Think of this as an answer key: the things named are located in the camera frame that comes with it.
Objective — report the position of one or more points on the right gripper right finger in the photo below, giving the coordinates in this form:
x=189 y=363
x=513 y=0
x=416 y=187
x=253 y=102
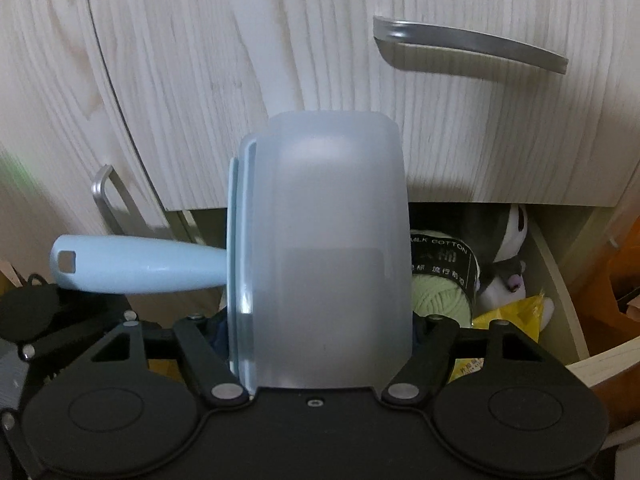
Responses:
x=429 y=367

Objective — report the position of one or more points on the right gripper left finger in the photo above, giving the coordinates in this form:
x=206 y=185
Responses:
x=203 y=369

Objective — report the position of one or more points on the light blue plastic scoop cup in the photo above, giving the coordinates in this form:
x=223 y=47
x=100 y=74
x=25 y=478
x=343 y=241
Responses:
x=316 y=264

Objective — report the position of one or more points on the upper wooden drawer front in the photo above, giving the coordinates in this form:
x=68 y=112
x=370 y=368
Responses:
x=198 y=75

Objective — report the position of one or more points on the green yarn ball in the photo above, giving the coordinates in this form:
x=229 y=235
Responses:
x=445 y=276

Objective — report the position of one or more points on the black white plush toy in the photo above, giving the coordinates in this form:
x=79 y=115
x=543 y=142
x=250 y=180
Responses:
x=496 y=235

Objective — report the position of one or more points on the orange fabric tote bag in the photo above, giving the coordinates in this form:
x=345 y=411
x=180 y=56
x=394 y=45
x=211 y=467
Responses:
x=606 y=327

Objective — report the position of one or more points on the left cabinet door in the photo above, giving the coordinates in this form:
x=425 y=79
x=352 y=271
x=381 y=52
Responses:
x=61 y=121

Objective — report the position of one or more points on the left door metal handle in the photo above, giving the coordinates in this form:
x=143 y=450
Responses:
x=115 y=204

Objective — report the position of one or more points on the upper drawer metal handle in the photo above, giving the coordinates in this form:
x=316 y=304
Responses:
x=396 y=31

